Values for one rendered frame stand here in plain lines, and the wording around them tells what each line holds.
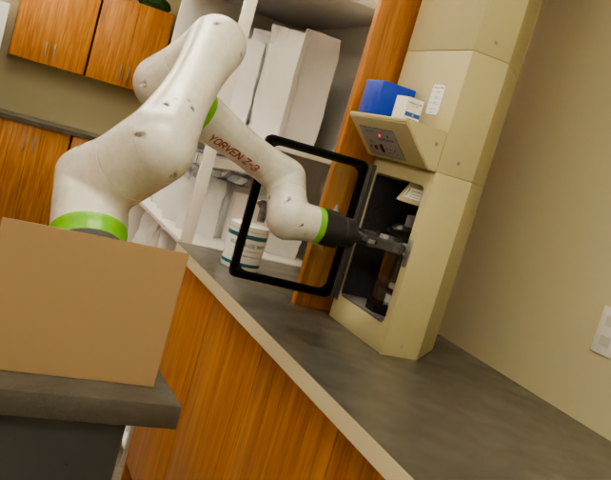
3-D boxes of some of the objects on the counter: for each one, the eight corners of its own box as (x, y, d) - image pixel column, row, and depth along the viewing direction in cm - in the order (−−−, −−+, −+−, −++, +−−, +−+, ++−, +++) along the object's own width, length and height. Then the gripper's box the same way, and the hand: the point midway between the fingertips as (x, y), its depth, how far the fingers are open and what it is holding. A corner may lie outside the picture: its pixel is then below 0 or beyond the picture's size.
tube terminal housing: (401, 328, 229) (478, 77, 220) (461, 368, 199) (553, 80, 190) (328, 314, 218) (406, 50, 209) (380, 354, 189) (473, 50, 180)
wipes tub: (250, 265, 261) (262, 224, 259) (263, 275, 249) (275, 231, 248) (215, 258, 256) (226, 215, 254) (226, 268, 244) (238, 223, 242)
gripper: (363, 226, 182) (439, 245, 191) (325, 208, 203) (394, 226, 212) (354, 255, 183) (429, 273, 192) (317, 234, 204) (386, 251, 213)
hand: (405, 247), depth 201 cm, fingers open, 11 cm apart
